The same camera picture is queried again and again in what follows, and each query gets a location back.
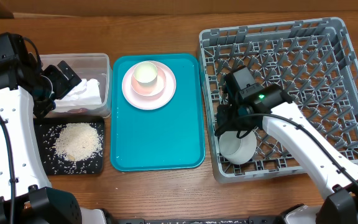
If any cardboard backdrop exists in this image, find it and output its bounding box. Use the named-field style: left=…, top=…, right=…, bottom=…
left=0, top=0, right=358, bottom=18

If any grey bowl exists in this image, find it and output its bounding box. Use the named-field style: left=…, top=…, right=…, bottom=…
left=219, top=131, right=257, bottom=165

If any white napkin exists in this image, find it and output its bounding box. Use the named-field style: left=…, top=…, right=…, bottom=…
left=55, top=78, right=102, bottom=107

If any grey dishwasher rack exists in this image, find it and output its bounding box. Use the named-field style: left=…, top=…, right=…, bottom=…
left=198, top=17, right=358, bottom=184

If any rice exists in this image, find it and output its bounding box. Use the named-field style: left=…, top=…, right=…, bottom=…
left=42, top=122, right=104, bottom=174

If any clear plastic bin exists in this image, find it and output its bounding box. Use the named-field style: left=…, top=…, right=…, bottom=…
left=40, top=53, right=112, bottom=118

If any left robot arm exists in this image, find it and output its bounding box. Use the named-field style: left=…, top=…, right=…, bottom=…
left=0, top=58, right=112, bottom=223

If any black plastic tray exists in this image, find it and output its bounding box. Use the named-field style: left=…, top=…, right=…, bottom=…
left=33, top=116, right=106, bottom=176

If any red snack wrapper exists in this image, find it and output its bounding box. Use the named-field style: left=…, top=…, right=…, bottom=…
left=68, top=108, right=87, bottom=113

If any pink small plate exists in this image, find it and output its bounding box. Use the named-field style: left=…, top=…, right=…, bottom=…
left=131, top=67, right=166, bottom=96

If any pink large plate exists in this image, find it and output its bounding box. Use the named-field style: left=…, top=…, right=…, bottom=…
left=122, top=60, right=177, bottom=110

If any white paper cup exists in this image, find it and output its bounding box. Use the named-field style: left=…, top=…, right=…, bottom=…
left=133, top=61, right=158, bottom=85

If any teal plastic tray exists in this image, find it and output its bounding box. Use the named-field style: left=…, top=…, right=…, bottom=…
left=110, top=54, right=206, bottom=172

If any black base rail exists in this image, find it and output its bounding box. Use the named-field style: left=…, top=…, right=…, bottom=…
left=105, top=212, right=285, bottom=224

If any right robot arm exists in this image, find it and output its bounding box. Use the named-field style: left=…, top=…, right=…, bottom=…
left=214, top=84, right=358, bottom=224

